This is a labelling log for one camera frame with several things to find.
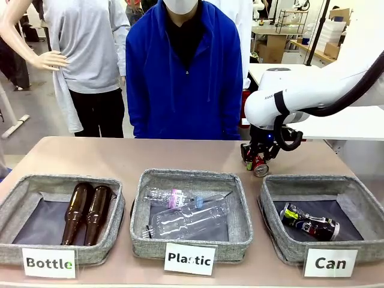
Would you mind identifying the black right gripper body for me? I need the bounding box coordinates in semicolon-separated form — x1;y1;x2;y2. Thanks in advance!
248;124;281;152

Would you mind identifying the crushed black green can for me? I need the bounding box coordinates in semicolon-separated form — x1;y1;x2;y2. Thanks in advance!
280;202;307;227

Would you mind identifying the small pink-label water bottle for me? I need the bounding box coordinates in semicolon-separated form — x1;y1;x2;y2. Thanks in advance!
143;187;205;209

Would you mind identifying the large clear plastic bottle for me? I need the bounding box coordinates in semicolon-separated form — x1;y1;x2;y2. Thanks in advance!
146;194;230;239

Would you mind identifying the crushed black red can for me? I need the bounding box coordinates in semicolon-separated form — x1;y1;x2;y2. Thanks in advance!
298;214;341;242

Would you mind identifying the brown glass bottle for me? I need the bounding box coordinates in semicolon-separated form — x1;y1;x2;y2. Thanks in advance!
85;185;112;247
61;182;94;246

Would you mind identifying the grey fabric basket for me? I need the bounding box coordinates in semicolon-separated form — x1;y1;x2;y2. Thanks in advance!
0;174;126;265
130;167;254;264
258;175;384;266

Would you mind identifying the white Can label sign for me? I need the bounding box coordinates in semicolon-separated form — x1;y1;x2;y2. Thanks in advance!
302;248;359;278

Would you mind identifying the red fire extinguisher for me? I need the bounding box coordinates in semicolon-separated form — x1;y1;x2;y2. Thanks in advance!
241;89;251;130

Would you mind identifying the large cardboard box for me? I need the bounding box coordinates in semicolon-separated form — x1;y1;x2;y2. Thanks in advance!
257;35;286;64

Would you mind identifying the person in blue jacket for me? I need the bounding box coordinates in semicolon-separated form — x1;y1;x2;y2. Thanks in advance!
125;0;244;141

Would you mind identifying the small cardboard box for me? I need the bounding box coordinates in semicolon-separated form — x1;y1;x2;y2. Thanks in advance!
323;41;341;59

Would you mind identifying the white Plastic label sign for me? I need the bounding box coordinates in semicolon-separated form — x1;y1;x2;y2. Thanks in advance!
163;242;218;277

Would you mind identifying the black slanted pole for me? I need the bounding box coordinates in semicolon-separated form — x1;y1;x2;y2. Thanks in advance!
305;0;331;67

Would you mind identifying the stack of white foam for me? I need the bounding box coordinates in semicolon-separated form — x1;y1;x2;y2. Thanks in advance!
316;19;349;52

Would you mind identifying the white face mask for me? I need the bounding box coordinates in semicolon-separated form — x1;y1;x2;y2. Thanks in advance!
161;0;199;14

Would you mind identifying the light grey hanging garment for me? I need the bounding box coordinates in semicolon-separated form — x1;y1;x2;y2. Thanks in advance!
53;67;84;134

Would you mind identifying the mannequin in grey shirt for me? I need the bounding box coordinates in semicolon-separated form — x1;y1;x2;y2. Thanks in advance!
41;0;131;139

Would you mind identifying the bare beige mannequin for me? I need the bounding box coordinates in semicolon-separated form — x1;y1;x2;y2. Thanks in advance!
0;0;70;72

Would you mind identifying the white Bottle label sign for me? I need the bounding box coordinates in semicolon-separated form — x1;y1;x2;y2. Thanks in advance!
21;247;77;279

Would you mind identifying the white table leg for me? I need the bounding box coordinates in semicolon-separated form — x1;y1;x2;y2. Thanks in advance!
0;80;31;139

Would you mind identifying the person in dark clothes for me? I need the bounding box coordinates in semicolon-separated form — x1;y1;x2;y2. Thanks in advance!
0;35;31;91

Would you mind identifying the black strap on arm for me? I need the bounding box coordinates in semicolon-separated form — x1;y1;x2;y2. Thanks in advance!
274;91;291;116

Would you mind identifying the black right arm hose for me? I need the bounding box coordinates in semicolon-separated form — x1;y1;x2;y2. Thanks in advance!
273;50;384;152

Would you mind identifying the black wire shelf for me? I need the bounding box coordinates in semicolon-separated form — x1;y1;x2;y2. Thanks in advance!
275;8;310;34

